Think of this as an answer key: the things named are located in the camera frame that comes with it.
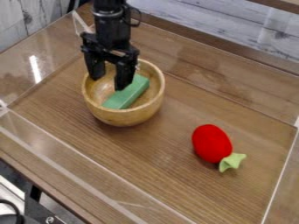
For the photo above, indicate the green rectangular block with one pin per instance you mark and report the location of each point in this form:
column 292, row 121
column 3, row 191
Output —
column 123, row 98

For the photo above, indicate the clear acrylic corner bracket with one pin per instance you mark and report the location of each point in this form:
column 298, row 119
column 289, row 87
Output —
column 81, row 25

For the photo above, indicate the clear acrylic tray wall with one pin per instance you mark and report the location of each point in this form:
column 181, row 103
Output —
column 97, row 194

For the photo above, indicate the light wooden bowl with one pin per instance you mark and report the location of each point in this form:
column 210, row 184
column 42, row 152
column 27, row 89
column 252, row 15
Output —
column 98, row 90

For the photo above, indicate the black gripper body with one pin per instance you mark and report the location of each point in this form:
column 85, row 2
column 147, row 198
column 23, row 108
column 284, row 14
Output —
column 110, row 41

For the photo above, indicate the black table leg bracket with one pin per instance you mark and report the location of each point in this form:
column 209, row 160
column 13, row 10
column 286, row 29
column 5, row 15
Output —
column 38, row 211

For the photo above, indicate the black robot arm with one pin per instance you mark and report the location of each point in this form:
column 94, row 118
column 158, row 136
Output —
column 109, row 5

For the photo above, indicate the red plush strawberry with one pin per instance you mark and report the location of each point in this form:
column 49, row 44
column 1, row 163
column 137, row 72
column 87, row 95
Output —
column 214, row 147

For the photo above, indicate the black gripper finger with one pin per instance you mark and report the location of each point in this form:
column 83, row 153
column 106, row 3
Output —
column 95, row 65
column 126, row 69

